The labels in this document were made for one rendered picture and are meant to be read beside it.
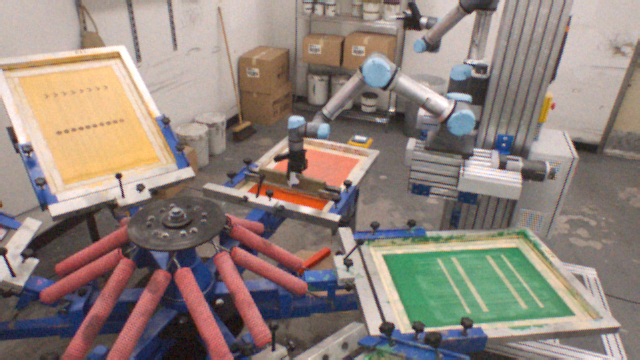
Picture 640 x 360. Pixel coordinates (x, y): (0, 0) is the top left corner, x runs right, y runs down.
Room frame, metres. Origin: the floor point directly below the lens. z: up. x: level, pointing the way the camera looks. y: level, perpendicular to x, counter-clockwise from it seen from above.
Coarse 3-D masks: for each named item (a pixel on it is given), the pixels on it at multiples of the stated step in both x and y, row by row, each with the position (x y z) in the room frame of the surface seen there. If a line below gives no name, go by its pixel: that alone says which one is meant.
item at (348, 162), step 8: (328, 160) 2.34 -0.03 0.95; (336, 160) 2.35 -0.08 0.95; (344, 160) 2.35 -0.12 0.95; (352, 160) 2.35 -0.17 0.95; (344, 168) 2.25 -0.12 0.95; (344, 176) 2.16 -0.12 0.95; (336, 184) 2.06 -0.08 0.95; (288, 200) 1.89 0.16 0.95; (296, 200) 1.89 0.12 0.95; (304, 200) 1.89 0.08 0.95; (312, 200) 1.89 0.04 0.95; (320, 200) 1.90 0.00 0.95; (328, 200) 1.90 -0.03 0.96; (320, 208) 1.82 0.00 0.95
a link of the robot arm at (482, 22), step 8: (496, 0) 2.53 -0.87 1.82; (480, 8) 2.54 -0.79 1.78; (488, 8) 2.52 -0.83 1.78; (496, 8) 2.55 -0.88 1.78; (480, 16) 2.55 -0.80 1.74; (488, 16) 2.54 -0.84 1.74; (480, 24) 2.54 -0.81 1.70; (488, 24) 2.55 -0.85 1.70; (472, 32) 2.58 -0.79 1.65; (480, 32) 2.54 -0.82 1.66; (488, 32) 2.56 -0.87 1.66; (472, 40) 2.57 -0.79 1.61; (480, 40) 2.54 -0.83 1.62; (472, 48) 2.56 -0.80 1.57; (480, 48) 2.54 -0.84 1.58; (472, 56) 2.55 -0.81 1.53; (480, 56) 2.54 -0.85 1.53; (472, 64) 2.53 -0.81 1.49
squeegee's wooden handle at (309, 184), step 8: (264, 168) 2.01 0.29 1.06; (272, 168) 2.02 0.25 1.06; (272, 176) 1.98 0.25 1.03; (280, 176) 1.97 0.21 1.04; (296, 176) 1.94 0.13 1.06; (304, 176) 1.95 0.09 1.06; (280, 184) 1.97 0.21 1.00; (296, 184) 1.94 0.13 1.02; (304, 184) 1.92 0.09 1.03; (312, 184) 1.91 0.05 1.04; (320, 184) 1.89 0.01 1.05
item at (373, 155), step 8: (280, 144) 2.46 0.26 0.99; (312, 144) 2.54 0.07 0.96; (320, 144) 2.52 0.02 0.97; (328, 144) 2.50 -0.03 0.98; (336, 144) 2.49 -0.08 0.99; (344, 144) 2.49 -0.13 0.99; (272, 152) 2.35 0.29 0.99; (280, 152) 2.41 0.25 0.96; (352, 152) 2.44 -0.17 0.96; (360, 152) 2.43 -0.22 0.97; (368, 152) 2.41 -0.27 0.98; (376, 152) 2.40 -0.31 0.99; (264, 160) 2.24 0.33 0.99; (272, 160) 2.31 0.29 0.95; (368, 160) 2.29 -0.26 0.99; (360, 168) 2.19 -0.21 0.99; (368, 168) 2.21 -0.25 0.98; (360, 176) 2.10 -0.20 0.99; (240, 184) 1.99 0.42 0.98; (352, 184) 2.01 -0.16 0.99
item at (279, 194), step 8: (312, 152) 2.44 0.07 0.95; (320, 152) 2.44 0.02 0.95; (320, 160) 2.34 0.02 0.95; (280, 168) 2.22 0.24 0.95; (256, 184) 2.03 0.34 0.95; (248, 192) 1.95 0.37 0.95; (256, 192) 1.95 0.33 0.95; (264, 192) 1.95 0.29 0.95; (280, 192) 1.96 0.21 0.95; (288, 192) 1.96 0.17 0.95
